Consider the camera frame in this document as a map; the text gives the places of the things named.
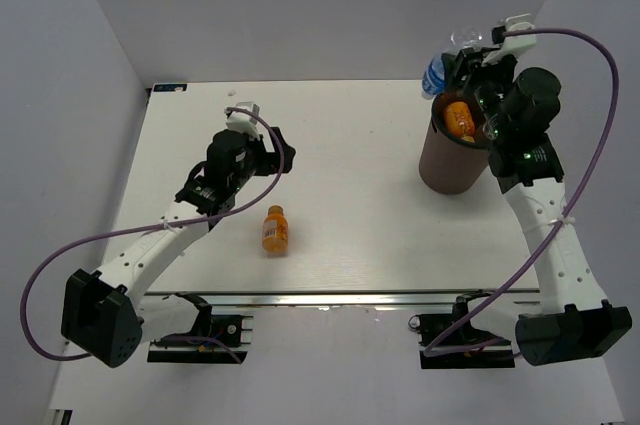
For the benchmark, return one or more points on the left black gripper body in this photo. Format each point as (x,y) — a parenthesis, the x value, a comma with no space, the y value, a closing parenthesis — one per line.
(258,161)

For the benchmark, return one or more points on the orange juice bottle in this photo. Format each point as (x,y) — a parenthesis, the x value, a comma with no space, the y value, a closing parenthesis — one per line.
(459,121)

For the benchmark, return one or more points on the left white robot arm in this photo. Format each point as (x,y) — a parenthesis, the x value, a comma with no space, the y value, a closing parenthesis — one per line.
(108,313)

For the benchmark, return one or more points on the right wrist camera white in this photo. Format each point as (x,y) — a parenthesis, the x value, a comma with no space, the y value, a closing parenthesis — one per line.
(507,45)

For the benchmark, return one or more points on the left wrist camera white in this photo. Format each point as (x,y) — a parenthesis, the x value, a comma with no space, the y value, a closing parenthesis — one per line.
(245,122)

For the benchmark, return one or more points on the blue label water bottle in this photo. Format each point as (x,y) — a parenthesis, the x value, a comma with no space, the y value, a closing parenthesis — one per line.
(433,80)

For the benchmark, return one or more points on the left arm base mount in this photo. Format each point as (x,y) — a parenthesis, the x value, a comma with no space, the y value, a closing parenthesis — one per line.
(184,328)

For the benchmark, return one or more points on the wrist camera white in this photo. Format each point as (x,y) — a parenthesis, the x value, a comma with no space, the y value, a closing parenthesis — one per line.
(507,45)
(245,122)

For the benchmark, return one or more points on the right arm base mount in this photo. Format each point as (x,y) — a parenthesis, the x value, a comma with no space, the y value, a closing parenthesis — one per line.
(466,346)

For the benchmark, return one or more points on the blue label sticker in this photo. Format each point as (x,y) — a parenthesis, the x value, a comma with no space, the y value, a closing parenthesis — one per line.
(169,88)

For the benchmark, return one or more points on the brown cylindrical bin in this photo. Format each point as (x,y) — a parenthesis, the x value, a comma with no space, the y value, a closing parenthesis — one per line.
(449,165)

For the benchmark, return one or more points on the orange juice bottle label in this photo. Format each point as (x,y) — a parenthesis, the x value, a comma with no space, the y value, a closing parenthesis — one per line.
(275,230)

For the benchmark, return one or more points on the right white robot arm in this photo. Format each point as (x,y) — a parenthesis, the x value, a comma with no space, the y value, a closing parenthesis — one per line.
(552,310)

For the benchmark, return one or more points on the clear plastic bottle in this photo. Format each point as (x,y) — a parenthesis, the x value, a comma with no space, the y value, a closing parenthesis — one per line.
(490,128)

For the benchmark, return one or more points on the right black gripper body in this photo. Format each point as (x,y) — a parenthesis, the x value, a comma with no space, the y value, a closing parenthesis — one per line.
(489,84)

